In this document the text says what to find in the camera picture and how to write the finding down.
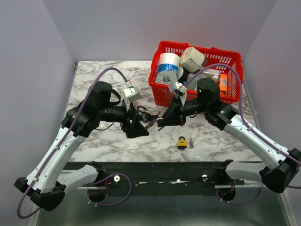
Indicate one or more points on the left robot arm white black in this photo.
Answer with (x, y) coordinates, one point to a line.
(44, 185)

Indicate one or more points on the brass padlock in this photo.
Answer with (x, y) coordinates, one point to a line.
(151, 123)

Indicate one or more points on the white blue paper roll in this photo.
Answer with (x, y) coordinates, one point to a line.
(168, 62)

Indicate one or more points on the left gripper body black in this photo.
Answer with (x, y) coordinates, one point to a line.
(125, 125)

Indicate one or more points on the silver keys of yellow padlock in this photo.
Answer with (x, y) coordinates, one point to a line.
(191, 144)

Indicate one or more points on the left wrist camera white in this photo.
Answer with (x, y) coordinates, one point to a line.
(129, 95)

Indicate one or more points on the orange box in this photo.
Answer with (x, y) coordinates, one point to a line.
(223, 82)

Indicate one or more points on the yellow black padlock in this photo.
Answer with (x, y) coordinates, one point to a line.
(182, 143)

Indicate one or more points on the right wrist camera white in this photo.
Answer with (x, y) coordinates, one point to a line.
(179, 90)

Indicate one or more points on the black mounting rail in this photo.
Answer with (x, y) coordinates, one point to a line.
(164, 178)

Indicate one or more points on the grey wrapped paper roll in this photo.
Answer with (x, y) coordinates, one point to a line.
(166, 77)

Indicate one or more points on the grey carton box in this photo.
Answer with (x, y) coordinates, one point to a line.
(192, 83)

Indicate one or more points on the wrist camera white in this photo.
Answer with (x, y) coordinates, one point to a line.
(129, 95)
(179, 90)

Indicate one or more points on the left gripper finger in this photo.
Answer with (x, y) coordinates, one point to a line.
(139, 115)
(136, 129)

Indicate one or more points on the red plastic shopping basket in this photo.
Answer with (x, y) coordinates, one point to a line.
(161, 93)

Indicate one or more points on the silver can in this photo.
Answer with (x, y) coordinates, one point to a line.
(216, 78)

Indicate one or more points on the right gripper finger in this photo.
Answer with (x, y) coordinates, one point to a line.
(165, 122)
(170, 110)

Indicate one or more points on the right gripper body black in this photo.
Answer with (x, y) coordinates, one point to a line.
(179, 110)

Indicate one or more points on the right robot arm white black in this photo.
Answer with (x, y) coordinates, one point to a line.
(278, 165)

